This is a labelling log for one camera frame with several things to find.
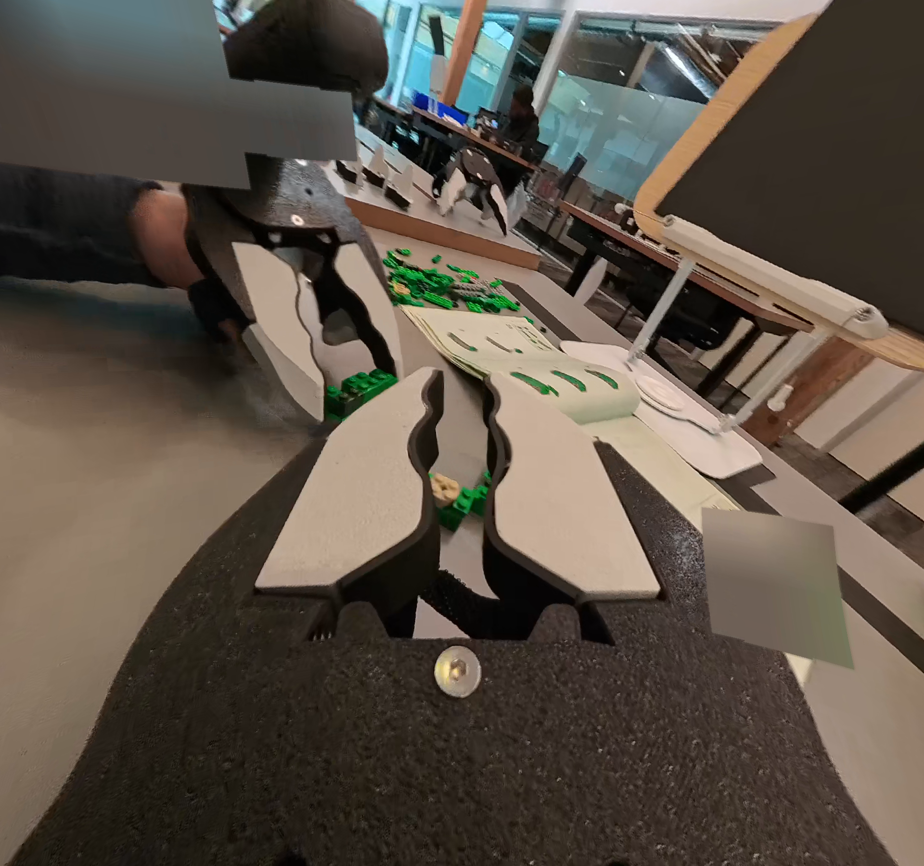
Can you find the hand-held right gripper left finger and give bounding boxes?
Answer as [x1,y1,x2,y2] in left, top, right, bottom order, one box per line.
[255,367,444,639]

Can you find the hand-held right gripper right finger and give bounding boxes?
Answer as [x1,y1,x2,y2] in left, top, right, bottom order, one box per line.
[482,372,664,614]

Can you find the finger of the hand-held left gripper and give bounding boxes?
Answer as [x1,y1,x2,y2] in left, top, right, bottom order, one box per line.
[231,242,329,425]
[318,240,404,378]

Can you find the green brick assembly grey underside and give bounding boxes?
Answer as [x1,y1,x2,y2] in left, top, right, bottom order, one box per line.
[323,369,399,421]

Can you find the green brick assembly tan flowers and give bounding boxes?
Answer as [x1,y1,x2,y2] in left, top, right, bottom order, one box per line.
[431,471,493,533]

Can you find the person's left forearm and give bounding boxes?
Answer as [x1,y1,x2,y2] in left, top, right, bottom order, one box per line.
[0,163,164,287]

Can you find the white desk lamp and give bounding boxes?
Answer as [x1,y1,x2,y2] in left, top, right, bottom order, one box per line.
[559,214,890,479]

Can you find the person's left hand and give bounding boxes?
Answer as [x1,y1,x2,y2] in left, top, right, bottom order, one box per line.
[133,190,209,291]

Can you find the pile of green bricks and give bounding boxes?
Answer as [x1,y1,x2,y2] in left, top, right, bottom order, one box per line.
[385,247,522,316]

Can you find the raised white wood-edged platform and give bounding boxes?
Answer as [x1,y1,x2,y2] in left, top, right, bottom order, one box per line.
[321,126,542,271]

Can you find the brick instruction booklet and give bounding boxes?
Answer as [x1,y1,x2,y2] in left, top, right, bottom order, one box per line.
[399,306,741,513]

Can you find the idle black grey gripper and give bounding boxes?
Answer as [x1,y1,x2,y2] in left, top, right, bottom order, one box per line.
[431,146,529,235]

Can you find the black knit cap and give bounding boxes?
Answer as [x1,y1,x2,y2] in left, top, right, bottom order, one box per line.
[224,0,391,96]

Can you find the long wooden table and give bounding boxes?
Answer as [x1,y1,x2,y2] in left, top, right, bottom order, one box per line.
[411,107,539,174]

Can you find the wooden pillar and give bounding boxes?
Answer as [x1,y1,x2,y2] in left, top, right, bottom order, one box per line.
[440,0,508,108]

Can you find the dark wooden table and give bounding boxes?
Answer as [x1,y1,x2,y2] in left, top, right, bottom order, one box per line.
[559,201,817,336]

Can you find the black panel wooden edge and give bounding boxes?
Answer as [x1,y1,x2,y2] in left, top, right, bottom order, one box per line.
[634,0,924,376]

